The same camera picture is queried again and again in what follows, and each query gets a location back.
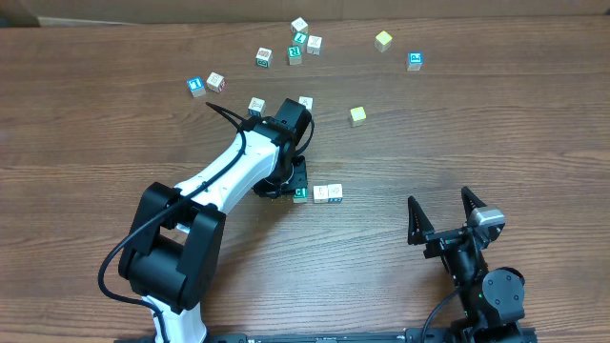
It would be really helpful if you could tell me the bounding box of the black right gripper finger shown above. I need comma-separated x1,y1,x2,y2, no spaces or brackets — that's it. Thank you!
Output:
460,186,486,224
408,196,435,245

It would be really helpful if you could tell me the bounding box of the green C wooden block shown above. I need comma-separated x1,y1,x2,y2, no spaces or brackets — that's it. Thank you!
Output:
293,188,308,204

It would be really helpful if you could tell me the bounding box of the plain wooden picture block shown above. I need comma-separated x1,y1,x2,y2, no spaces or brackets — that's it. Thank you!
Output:
313,185,329,203

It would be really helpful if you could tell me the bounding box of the blue side wooden block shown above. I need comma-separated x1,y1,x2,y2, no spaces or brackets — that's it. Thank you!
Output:
328,184,343,203

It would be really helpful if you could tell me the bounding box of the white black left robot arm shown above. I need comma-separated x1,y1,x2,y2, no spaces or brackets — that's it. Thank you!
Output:
118,99,315,342

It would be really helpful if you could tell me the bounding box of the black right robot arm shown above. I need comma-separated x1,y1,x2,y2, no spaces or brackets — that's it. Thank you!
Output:
405,187,538,343

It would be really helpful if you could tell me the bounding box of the white picture wooden block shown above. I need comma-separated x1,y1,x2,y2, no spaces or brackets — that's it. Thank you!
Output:
298,96,314,112

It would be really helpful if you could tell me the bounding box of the blue side picture block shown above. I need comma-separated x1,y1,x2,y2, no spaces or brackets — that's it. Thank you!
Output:
248,97,266,117

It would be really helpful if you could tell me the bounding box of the yellow top wooden block near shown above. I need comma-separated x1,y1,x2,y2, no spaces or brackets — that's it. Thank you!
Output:
350,107,367,127

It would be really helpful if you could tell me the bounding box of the yellow wooden block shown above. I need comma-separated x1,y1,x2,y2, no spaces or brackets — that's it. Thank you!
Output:
375,30,393,52
350,107,367,127

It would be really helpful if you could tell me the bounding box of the red letter wooden block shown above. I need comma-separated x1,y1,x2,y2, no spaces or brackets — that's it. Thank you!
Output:
206,72,226,93

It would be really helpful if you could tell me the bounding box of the green R wooden block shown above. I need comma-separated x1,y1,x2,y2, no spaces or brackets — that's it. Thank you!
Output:
287,46,302,66

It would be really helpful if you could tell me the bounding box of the green B wooden block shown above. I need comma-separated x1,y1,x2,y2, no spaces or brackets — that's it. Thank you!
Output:
255,47,273,69

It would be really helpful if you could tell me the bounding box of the blue top wooden block left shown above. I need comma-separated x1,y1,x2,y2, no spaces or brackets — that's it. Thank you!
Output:
187,76,207,97

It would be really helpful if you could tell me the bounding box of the white X wooden block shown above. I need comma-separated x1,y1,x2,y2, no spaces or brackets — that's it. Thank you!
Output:
306,35,322,55

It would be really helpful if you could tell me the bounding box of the green L wooden block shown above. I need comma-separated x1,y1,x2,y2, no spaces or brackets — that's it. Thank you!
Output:
292,31,309,49

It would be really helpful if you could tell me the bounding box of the blue top wooden block right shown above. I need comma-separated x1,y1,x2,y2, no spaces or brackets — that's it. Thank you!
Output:
406,51,423,71

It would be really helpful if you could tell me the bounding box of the white top block back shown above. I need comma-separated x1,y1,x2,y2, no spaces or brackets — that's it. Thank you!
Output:
291,17,309,33

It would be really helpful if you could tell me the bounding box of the yellow top wooden block far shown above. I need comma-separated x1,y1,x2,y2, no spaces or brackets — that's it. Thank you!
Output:
375,30,393,52

